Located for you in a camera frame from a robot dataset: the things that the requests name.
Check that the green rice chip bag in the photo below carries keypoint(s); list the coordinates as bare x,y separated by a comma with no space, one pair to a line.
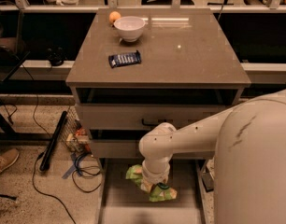
159,192

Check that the grey drawer cabinet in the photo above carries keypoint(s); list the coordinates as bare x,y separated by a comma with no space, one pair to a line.
185,60

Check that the grey middle drawer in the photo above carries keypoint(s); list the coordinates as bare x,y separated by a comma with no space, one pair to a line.
129,144

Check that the wire basket with items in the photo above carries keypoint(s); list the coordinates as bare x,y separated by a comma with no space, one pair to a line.
73,135

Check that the grey top drawer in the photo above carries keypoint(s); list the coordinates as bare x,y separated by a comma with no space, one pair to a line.
141,117

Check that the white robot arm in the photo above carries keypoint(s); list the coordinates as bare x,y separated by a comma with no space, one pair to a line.
249,146

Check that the tan shoe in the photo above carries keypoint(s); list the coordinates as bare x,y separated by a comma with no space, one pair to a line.
8,158

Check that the black long bar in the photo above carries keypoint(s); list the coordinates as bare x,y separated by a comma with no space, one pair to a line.
45,164

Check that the blue snack bar wrapper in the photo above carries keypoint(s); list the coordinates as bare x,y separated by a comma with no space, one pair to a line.
124,59

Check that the white ceramic bowl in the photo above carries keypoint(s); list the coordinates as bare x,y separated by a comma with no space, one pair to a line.
129,28

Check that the orange fruit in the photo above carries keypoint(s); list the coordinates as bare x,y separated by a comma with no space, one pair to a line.
113,16

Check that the black power adapter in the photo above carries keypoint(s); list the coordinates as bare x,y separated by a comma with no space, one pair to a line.
208,182

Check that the grey open bottom drawer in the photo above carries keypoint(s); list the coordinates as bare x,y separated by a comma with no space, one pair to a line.
125,203

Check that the black headphones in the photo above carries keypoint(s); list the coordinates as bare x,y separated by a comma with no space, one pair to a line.
56,57

